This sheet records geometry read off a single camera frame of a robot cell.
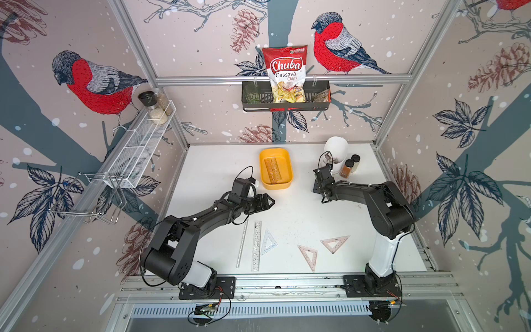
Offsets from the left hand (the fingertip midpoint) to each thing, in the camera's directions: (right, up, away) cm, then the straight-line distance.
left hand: (272, 200), depth 87 cm
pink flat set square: (+29, -17, -2) cm, 33 cm away
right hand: (+24, +4, +15) cm, 29 cm away
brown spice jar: (+37, +12, +15) cm, 42 cm away
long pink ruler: (-1, +12, +21) cm, 24 cm away
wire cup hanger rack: (-52, +7, -29) cm, 60 cm away
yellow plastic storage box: (+6, +17, +25) cm, 31 cm away
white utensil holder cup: (+34, +24, +17) cm, 45 cm away
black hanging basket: (-7, +47, +5) cm, 47 cm away
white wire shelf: (-51, +21, -11) cm, 57 cm away
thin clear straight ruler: (-12, -13, 0) cm, 17 cm away
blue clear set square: (-3, -20, -4) cm, 20 cm away
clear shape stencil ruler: (-7, -18, -4) cm, 20 cm away
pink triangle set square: (+15, -21, -6) cm, 27 cm away
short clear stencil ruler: (+2, +12, +22) cm, 25 cm away
